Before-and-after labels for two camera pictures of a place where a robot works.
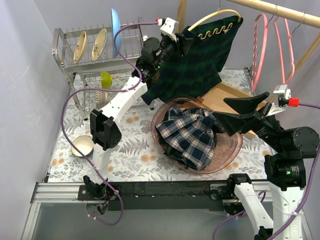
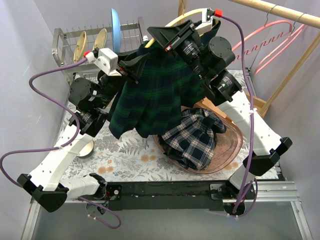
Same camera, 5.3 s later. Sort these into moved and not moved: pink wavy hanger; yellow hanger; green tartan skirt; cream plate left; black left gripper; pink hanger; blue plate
Moved: pink wavy hanger; black left gripper; pink hanger; yellow hanger; green tartan skirt
Not moved: cream plate left; blue plate
